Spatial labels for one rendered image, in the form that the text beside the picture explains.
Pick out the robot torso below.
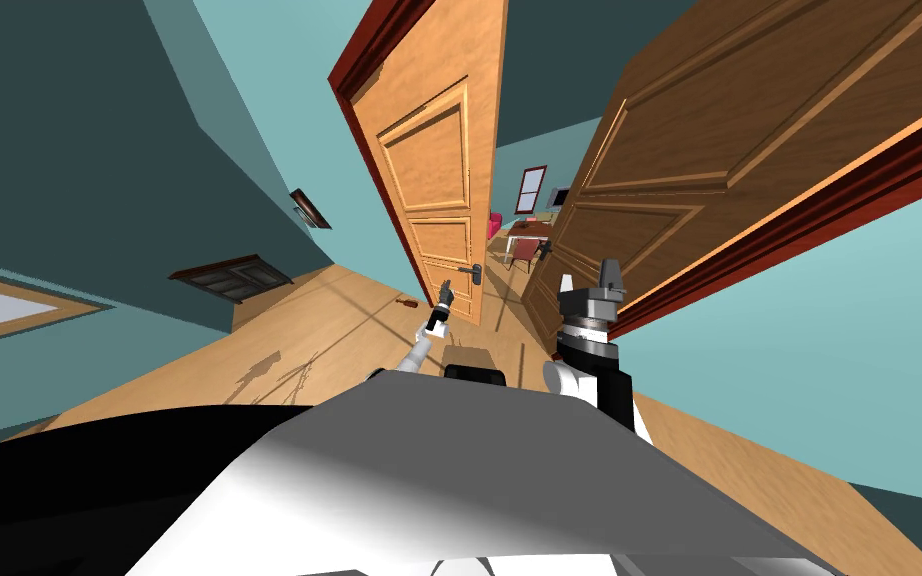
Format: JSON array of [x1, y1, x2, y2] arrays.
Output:
[[120, 363, 848, 576]]

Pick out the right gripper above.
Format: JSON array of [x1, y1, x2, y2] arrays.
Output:
[[556, 258, 628, 328]]

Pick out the dark framed wall picture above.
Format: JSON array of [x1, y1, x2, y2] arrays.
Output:
[[288, 187, 334, 232]]

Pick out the light orange door leaf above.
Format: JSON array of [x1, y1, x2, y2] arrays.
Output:
[[348, 0, 510, 328]]

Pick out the red framed window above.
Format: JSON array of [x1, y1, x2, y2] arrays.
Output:
[[514, 164, 550, 217]]

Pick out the dark brown framed window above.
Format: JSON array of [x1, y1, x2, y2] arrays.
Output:
[[168, 253, 296, 306]]

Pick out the red chair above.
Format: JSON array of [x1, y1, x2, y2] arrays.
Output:
[[508, 237, 543, 274]]

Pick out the brown wooden table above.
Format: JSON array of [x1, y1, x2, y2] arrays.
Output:
[[504, 219, 556, 256]]

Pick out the dark brown door leaf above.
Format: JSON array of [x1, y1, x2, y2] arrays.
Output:
[[520, 0, 922, 354]]

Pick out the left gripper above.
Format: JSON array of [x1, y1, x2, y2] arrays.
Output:
[[432, 279, 457, 324]]

